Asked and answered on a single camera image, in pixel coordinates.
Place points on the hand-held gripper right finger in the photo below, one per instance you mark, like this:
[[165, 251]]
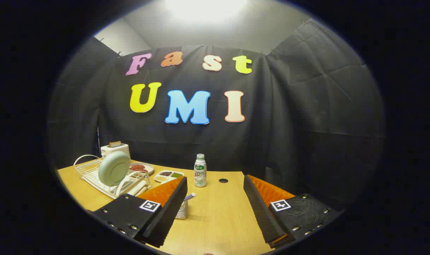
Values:
[[262, 212]]

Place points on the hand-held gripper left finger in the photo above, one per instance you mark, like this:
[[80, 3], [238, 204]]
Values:
[[165, 216]]

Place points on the metal mesh basket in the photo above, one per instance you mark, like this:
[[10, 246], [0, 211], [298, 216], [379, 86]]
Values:
[[181, 212]]

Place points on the pale green plate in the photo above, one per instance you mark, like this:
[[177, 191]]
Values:
[[113, 169]]

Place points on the white divided dish with beans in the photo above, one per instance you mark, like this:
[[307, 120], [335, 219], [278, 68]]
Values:
[[168, 175]]

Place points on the small dish with red food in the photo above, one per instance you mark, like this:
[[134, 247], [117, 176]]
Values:
[[141, 168]]

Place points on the white drink bottle green label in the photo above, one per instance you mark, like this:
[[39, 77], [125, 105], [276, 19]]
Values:
[[200, 173]]

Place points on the white toaster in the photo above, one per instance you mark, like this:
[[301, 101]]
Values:
[[107, 151]]

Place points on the toast slice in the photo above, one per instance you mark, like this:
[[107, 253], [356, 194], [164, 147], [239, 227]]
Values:
[[115, 143]]

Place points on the black backdrop cloth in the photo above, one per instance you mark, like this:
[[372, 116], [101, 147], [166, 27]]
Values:
[[307, 124]]

